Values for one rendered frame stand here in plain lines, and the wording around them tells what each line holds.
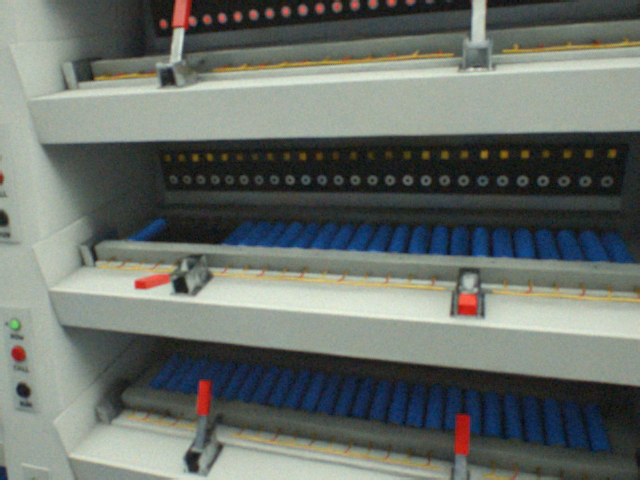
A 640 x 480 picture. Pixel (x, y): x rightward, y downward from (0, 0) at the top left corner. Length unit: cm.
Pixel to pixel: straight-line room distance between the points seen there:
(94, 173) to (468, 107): 43
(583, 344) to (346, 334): 19
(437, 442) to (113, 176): 48
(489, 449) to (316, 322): 22
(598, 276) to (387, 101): 23
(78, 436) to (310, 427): 27
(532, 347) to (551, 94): 19
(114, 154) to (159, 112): 19
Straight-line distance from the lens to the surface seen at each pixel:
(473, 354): 44
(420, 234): 52
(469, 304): 36
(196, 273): 50
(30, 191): 59
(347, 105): 42
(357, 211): 58
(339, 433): 56
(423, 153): 56
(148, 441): 64
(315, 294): 46
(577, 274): 46
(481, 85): 40
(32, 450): 70
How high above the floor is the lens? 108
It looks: 10 degrees down
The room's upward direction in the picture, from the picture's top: 1 degrees counter-clockwise
